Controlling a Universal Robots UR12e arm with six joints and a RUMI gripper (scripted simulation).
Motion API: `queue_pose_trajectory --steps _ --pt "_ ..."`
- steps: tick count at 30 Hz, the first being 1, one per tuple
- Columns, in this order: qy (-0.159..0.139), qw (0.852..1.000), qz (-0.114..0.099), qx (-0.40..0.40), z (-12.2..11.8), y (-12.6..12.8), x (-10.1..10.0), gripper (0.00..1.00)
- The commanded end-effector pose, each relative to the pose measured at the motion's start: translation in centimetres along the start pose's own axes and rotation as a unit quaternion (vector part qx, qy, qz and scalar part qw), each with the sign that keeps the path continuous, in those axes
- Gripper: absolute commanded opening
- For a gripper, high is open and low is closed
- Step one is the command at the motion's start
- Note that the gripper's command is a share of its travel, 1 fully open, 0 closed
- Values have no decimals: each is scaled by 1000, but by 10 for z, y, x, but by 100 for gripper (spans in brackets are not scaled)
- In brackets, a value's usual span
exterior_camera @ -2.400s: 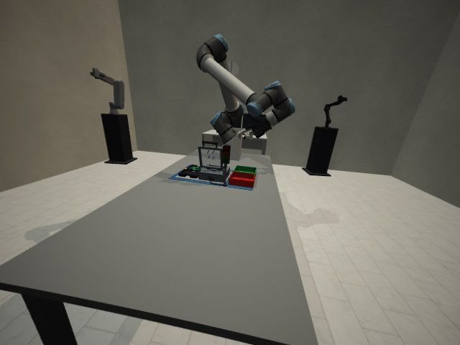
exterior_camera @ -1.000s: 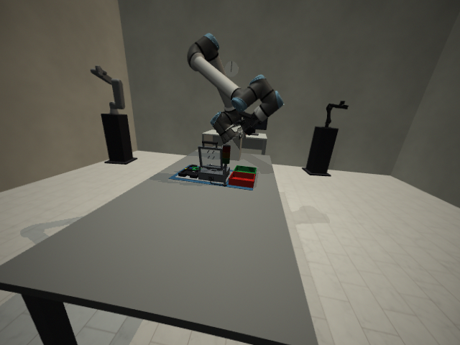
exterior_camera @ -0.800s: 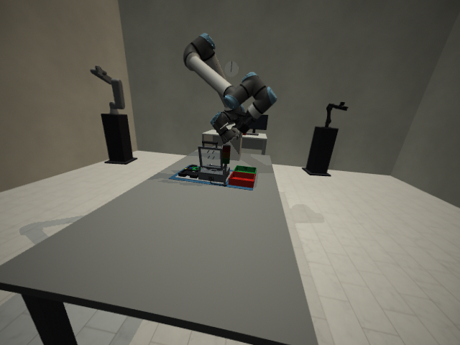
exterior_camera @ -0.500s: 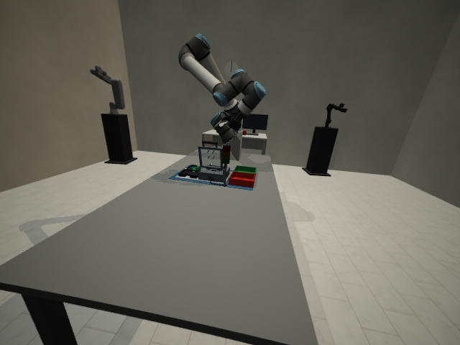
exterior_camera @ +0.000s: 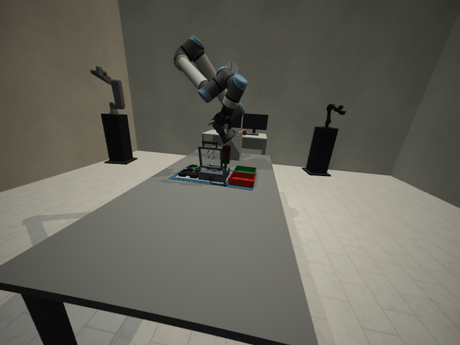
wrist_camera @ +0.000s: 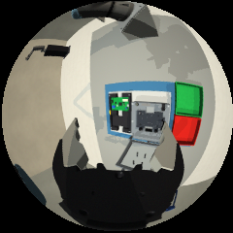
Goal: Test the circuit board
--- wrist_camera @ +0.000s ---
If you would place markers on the green circuit board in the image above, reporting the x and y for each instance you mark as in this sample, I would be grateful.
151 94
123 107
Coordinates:
120 104

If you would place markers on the green bin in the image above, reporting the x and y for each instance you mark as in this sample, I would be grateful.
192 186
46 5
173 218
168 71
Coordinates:
189 98

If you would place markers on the red bin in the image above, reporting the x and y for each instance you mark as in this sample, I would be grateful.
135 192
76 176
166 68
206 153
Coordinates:
185 129

